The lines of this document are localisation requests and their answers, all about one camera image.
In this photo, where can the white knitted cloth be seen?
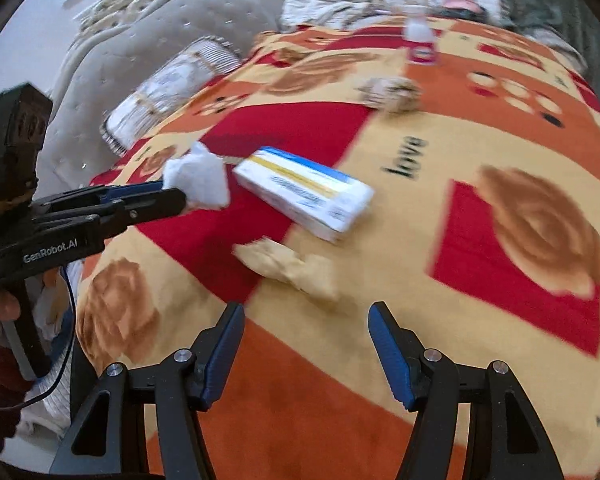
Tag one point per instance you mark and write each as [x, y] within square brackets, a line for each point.
[45, 400]

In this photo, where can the patterned pillow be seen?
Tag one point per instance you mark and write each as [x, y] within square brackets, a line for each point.
[180, 85]

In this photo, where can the small clear bottle red label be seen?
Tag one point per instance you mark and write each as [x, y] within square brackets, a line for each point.
[420, 40]

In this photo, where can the floral pillow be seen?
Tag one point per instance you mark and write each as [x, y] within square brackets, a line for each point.
[455, 0]

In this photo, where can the grey upholstered headboard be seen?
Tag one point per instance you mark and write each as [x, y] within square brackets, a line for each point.
[130, 50]

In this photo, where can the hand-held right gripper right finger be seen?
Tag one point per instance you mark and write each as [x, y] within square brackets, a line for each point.
[387, 350]

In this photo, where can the printed blanket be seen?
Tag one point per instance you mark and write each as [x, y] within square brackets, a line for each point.
[430, 270]

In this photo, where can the white tissue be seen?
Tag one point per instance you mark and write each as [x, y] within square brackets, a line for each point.
[200, 175]

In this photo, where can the patterned crumpled paper ball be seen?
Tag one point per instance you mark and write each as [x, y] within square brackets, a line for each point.
[390, 94]

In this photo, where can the person's left hand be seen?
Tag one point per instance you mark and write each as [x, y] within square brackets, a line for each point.
[2, 305]

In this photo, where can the grey green curtain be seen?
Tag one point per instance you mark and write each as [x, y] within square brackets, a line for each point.
[555, 5]

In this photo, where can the beige crumpled paper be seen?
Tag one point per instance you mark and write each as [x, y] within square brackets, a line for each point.
[290, 265]

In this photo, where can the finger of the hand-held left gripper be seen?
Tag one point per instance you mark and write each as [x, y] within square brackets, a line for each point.
[130, 189]
[150, 206]

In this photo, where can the floral quilt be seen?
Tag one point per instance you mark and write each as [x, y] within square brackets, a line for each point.
[330, 0]

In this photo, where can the white blue striped box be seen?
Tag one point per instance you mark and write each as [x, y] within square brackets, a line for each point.
[305, 192]

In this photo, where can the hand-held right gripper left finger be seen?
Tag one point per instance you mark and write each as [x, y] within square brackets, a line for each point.
[225, 350]

